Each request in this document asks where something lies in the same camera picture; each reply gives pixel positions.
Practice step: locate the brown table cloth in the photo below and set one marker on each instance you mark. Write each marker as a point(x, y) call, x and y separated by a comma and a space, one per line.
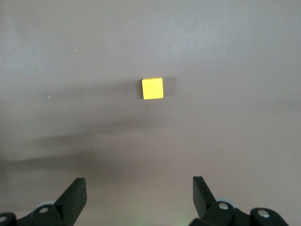
point(94, 58)

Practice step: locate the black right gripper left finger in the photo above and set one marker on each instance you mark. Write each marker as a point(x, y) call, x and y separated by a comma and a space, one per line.
point(68, 204)

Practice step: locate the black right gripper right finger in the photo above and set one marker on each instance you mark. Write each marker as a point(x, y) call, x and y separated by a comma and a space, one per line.
point(207, 207)

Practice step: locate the yellow cube block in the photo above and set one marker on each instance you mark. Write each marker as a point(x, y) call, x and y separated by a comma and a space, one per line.
point(152, 88)

